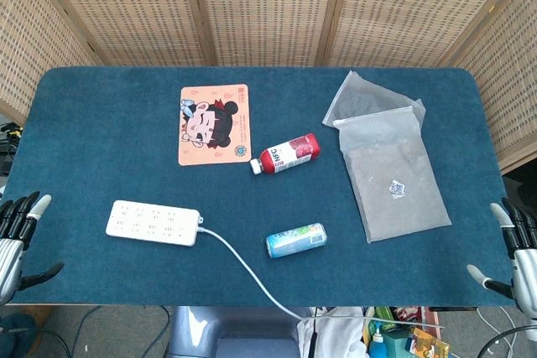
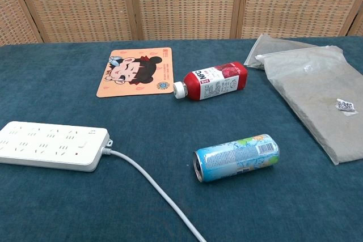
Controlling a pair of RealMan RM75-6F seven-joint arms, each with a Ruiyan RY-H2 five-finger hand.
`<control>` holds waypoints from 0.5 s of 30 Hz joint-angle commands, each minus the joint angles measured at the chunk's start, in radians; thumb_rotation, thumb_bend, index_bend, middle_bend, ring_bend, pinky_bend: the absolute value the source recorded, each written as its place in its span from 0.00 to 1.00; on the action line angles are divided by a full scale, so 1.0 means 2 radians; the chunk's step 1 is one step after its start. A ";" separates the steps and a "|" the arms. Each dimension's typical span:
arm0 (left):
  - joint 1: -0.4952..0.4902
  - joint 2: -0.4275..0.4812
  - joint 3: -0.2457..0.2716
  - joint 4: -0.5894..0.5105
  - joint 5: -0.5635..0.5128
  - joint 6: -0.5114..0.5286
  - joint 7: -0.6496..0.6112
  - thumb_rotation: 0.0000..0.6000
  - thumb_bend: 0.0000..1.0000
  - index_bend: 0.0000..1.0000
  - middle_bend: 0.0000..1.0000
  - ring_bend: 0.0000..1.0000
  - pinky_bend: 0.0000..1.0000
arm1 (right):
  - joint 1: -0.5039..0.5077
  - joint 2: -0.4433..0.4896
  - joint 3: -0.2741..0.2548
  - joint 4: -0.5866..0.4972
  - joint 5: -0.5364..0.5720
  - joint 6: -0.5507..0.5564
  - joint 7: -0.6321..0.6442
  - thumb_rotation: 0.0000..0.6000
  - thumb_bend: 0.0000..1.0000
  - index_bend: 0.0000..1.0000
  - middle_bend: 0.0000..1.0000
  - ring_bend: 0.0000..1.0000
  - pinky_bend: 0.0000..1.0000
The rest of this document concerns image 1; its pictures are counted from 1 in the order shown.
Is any red juice bottle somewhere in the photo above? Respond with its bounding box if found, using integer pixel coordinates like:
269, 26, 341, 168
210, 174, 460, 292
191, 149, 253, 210
249, 132, 321, 176

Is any orange cartoon mouse pad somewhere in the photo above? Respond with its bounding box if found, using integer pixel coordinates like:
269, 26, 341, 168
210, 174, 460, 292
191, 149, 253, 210
177, 83, 253, 167

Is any white cloth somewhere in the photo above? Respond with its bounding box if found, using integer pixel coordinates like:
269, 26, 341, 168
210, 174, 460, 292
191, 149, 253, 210
296, 306, 373, 358

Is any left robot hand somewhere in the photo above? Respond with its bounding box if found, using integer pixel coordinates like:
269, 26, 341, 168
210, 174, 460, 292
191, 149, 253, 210
0, 191, 65, 306

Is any blue bottle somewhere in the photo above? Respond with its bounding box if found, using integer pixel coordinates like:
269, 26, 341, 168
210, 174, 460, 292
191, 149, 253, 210
368, 320, 394, 358

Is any teal box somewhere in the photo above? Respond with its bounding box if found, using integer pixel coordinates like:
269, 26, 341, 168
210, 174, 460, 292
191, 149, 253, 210
383, 328, 416, 358

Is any translucent plastic bag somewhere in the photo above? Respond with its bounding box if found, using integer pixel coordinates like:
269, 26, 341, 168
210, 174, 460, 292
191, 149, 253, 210
321, 70, 427, 128

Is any white power strip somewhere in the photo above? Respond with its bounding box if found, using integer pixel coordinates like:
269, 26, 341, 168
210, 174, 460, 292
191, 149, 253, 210
105, 200, 204, 247

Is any woven folding screen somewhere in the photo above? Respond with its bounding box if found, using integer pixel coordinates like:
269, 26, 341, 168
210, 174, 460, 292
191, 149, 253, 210
0, 0, 537, 174

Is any blue table cloth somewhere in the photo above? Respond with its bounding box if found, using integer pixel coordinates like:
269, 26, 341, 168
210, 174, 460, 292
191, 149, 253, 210
1, 66, 517, 308

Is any black cable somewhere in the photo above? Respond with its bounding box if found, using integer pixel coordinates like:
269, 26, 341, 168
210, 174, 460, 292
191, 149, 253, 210
477, 324, 537, 358

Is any light blue drink can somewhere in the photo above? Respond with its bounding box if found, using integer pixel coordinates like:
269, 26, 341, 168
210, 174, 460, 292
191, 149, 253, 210
265, 222, 327, 260

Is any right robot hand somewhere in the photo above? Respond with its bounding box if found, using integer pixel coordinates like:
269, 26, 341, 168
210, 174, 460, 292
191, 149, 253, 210
467, 197, 537, 315

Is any translucent zip bag with sticker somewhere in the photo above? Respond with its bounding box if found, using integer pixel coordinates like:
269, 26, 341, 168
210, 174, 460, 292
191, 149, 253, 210
332, 106, 453, 244

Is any yellow snack packet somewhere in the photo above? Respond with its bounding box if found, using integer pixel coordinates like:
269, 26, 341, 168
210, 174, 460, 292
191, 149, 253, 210
409, 327, 451, 358

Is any grey plastic chair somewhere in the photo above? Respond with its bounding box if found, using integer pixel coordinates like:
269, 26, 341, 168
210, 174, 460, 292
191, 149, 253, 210
167, 305, 305, 358

